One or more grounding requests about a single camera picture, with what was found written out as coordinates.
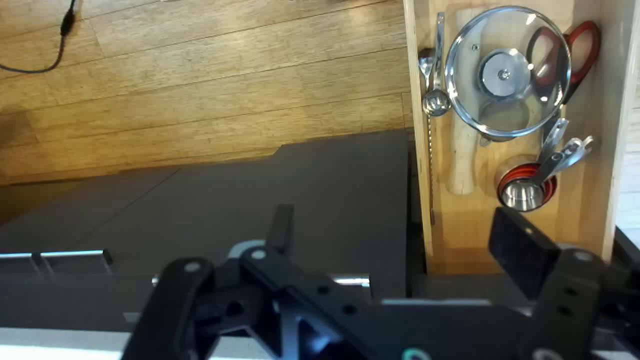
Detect red rimmed steel measuring cup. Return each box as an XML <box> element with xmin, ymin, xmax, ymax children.
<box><xmin>495</xmin><ymin>159</ymin><xmax>559</xmax><ymax>214</ymax></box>

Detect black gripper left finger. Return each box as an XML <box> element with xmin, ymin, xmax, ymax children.
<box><xmin>121</xmin><ymin>202</ymin><xmax>296</xmax><ymax>360</ymax></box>

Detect red handled scissors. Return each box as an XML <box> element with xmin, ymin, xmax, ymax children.
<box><xmin>526</xmin><ymin>18</ymin><xmax>604</xmax><ymax>107</ymax></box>

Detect wooden utensil handle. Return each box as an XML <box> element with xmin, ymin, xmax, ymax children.
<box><xmin>445</xmin><ymin>129</ymin><xmax>483</xmax><ymax>199</ymax></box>

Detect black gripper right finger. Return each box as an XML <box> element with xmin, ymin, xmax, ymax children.
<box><xmin>487</xmin><ymin>207</ymin><xmax>608</xmax><ymax>360</ymax></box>

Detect open wooden kitchen drawer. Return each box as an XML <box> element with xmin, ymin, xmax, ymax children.
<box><xmin>399</xmin><ymin>0</ymin><xmax>640</xmax><ymax>276</ymax></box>

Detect thin black floor cable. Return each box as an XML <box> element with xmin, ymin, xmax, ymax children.
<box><xmin>0</xmin><ymin>0</ymin><xmax>84</xmax><ymax>77</ymax></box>

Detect round glass pot lid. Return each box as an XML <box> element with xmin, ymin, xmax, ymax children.
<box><xmin>442</xmin><ymin>5</ymin><xmax>576</xmax><ymax>143</ymax></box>

